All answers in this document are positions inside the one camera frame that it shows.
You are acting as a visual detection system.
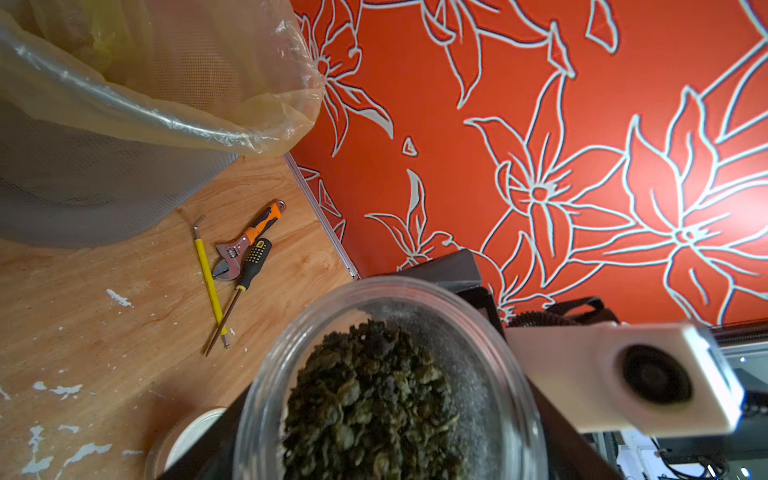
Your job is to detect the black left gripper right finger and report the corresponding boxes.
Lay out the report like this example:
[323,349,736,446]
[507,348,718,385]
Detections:
[528,380,622,480]

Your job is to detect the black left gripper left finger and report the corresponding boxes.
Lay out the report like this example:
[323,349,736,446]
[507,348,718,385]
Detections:
[158,389,248,479]

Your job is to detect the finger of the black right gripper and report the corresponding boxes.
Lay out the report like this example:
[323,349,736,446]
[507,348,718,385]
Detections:
[394,250,504,336]

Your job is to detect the beige lid of back jar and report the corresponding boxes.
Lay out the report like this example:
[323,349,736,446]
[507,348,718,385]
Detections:
[144,407,226,479]

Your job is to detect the glass jar beige lid back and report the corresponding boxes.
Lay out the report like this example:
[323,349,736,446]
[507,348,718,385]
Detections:
[233,277,549,479]

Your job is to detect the orange black utility pliers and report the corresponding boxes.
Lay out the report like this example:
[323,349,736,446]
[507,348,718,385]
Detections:
[212,200,287,281]

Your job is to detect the yellow pencil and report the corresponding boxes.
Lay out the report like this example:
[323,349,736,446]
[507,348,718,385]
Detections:
[192,215,230,356]

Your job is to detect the translucent ribbed trash bin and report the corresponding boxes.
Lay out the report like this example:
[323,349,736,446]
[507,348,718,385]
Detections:
[1,101,236,248]

